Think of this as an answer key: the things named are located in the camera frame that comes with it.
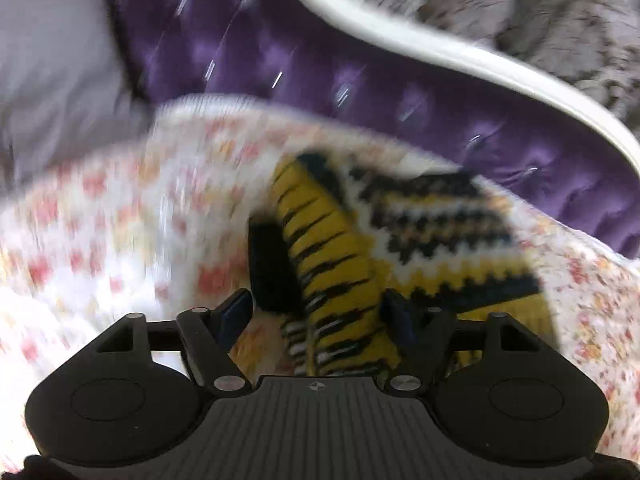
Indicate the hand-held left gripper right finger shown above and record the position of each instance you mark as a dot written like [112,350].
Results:
[397,312]

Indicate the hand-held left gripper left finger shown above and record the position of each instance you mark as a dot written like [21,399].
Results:
[236,312]

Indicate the yellow black white knitted sweater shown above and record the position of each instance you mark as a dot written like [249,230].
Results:
[425,220]

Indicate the floral bed sheet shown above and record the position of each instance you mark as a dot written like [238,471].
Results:
[100,240]

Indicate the purple tufted headboard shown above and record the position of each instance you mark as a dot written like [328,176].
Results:
[300,60]

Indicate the grey pillow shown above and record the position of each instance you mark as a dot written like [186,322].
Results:
[50,60]

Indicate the mottled grey brown curtain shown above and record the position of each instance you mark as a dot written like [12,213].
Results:
[550,10]

